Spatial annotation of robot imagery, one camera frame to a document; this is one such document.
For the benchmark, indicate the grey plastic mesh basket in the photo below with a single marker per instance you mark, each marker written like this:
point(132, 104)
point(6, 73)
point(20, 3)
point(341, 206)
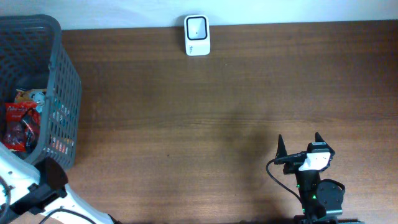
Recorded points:
point(33, 57)

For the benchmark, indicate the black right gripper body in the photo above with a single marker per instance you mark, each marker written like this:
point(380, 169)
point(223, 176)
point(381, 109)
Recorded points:
point(293, 162)

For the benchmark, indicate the red snack bag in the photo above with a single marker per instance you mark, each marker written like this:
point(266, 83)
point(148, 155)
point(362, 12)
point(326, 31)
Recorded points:
point(23, 126)

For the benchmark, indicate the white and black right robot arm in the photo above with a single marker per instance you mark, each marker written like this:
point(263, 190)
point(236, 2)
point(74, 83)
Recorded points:
point(321, 199)

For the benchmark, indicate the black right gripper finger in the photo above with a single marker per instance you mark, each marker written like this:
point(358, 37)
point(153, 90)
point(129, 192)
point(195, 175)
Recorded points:
point(318, 137)
point(281, 149)

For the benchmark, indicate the cream yellow chip bag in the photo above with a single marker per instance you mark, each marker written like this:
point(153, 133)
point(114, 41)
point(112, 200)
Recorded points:
point(33, 95)

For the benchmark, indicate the white barcode scanner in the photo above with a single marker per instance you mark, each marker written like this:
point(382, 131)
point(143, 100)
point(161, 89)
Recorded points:
point(197, 35)

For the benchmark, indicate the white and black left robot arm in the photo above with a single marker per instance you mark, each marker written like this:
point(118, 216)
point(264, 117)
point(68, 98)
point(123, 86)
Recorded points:
point(42, 189)

